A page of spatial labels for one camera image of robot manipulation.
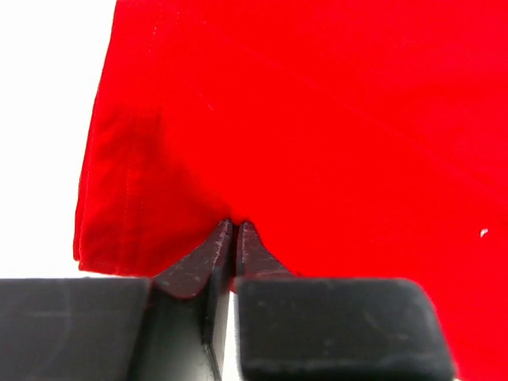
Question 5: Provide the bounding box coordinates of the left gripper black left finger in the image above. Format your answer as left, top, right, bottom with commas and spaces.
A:
1, 221, 233, 380

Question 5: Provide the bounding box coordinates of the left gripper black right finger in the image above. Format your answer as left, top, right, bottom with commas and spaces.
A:
234, 222, 456, 380

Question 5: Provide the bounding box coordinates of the red t shirt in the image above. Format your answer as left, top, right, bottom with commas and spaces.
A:
73, 1, 507, 380

